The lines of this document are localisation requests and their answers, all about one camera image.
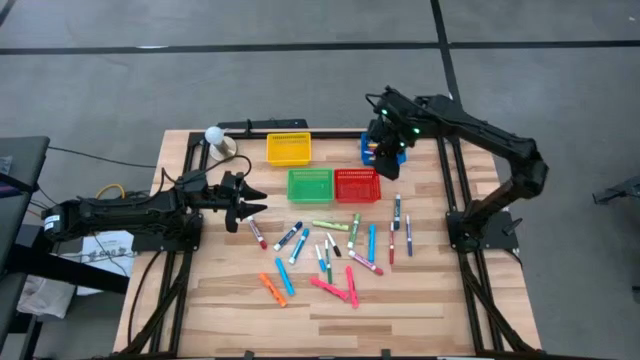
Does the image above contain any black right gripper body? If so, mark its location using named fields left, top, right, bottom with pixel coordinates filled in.
left=374, top=119, right=409, bottom=182

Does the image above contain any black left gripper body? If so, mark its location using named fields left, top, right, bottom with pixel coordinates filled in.
left=209, top=172, right=246, bottom=234

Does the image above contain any orange highlighter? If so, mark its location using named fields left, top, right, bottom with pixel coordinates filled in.
left=257, top=272, right=289, bottom=308

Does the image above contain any green thin Expo marker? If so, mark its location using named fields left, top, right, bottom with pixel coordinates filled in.
left=324, top=238, right=334, bottom=285

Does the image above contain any blue plastic basket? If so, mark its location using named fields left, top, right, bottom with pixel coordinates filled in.
left=360, top=132, right=408, bottom=167

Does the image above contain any dark blue Expo marker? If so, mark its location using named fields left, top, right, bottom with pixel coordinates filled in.
left=272, top=221, right=304, bottom=252

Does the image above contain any red plastic basket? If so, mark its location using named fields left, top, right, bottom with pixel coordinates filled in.
left=333, top=168, right=383, bottom=204

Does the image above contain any white bulb brass lamp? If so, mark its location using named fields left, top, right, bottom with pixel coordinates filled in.
left=203, top=125, right=238, bottom=163

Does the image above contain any yellow plastic basket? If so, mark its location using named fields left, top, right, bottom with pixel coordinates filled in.
left=265, top=131, right=313, bottom=167

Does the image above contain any green plastic basket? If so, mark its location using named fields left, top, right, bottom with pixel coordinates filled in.
left=286, top=168, right=335, bottom=205

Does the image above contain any light blue Expo marker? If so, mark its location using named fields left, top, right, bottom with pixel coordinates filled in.
left=288, top=228, right=311, bottom=266

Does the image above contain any light green highlighter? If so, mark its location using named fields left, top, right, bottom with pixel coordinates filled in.
left=311, top=218, right=350, bottom=232

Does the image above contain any pink Sharpie highlighter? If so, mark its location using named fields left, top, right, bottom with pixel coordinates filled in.
left=309, top=276, right=350, bottom=302
left=344, top=265, right=360, bottom=310

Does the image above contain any magenta Expo marker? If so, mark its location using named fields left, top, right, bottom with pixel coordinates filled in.
left=347, top=249, right=385, bottom=277

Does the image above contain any white paper sheet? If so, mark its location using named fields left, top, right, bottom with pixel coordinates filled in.
left=74, top=230, right=136, bottom=296

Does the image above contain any grey plastic bag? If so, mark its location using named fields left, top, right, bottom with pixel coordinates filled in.
left=17, top=273, right=76, bottom=321

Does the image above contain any black desk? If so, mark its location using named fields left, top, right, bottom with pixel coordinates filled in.
left=0, top=135, right=130, bottom=360

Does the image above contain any dark chair base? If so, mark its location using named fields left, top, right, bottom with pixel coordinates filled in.
left=592, top=174, right=640, bottom=206

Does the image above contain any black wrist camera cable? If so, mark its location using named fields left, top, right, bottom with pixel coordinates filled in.
left=199, top=152, right=254, bottom=177

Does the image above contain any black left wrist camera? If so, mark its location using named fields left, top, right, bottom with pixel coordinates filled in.
left=179, top=169, right=209, bottom=194

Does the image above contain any yellow cable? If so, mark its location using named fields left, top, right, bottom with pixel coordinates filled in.
left=94, top=182, right=126, bottom=200

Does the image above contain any black floor cable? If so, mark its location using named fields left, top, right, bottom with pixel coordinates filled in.
left=47, top=145, right=159, bottom=170

